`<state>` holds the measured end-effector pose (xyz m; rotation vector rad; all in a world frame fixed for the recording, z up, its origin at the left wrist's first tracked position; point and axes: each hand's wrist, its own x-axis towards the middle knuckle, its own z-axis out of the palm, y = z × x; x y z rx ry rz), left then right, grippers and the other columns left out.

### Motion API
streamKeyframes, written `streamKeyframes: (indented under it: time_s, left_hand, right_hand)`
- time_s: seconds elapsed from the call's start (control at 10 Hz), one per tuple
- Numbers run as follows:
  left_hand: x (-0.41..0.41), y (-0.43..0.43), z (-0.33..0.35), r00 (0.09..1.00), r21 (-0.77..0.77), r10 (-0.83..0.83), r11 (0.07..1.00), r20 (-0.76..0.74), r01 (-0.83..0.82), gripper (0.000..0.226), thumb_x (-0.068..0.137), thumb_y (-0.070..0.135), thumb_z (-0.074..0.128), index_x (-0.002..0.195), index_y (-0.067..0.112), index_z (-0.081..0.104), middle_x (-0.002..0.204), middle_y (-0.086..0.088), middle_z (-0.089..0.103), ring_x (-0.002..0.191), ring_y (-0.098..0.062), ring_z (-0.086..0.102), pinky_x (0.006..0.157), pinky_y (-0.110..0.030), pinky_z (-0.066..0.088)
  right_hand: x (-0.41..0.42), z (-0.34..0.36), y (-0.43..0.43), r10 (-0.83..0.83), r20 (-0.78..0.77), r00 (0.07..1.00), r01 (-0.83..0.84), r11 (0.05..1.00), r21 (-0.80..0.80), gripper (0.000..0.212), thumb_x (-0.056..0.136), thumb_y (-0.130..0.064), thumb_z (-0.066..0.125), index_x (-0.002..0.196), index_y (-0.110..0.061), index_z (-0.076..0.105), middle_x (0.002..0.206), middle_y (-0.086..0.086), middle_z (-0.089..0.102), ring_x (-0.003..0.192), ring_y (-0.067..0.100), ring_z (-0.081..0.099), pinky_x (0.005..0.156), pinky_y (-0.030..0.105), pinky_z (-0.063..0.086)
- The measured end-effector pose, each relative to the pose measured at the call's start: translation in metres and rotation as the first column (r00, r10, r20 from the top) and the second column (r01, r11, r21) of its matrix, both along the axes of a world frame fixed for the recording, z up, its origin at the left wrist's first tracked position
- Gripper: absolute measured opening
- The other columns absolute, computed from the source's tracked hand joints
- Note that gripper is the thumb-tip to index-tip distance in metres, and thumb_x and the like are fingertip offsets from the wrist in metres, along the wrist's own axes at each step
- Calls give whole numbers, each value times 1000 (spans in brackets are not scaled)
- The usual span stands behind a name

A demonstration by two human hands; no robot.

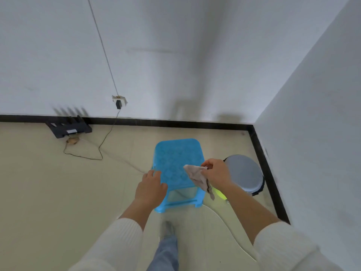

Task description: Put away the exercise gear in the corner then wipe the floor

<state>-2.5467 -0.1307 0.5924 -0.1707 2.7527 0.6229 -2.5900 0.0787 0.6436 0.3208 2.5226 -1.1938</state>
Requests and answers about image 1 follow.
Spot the blue plastic stool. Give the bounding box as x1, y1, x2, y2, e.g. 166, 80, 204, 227
151, 138, 206, 214

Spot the person's left forearm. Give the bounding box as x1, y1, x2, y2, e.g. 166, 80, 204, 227
67, 199, 156, 271

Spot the thin router cable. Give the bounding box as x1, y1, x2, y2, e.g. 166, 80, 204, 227
62, 108, 122, 161

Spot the person's right forearm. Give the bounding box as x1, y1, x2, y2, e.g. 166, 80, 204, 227
221, 182, 343, 271

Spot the person's right hand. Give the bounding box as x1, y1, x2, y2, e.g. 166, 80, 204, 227
200, 158, 235, 191

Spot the black antenna router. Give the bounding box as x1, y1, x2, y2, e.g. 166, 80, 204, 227
45, 106, 93, 139

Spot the white wall socket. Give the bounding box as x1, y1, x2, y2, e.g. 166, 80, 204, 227
111, 94, 128, 110

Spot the person's left jeans leg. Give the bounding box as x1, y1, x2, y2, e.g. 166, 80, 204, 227
146, 235, 180, 271

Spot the grey wiping rag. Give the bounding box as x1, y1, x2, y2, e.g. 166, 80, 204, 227
183, 164, 215, 201

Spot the black baseboard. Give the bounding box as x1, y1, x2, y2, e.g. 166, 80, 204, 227
0, 114, 291, 225

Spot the yellow-green trash bin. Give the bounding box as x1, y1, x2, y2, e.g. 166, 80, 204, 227
211, 154, 265, 202

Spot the thin wall cable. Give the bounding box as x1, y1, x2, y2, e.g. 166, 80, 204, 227
86, 0, 120, 96

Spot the person's left hand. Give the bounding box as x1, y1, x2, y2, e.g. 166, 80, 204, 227
134, 169, 169, 209

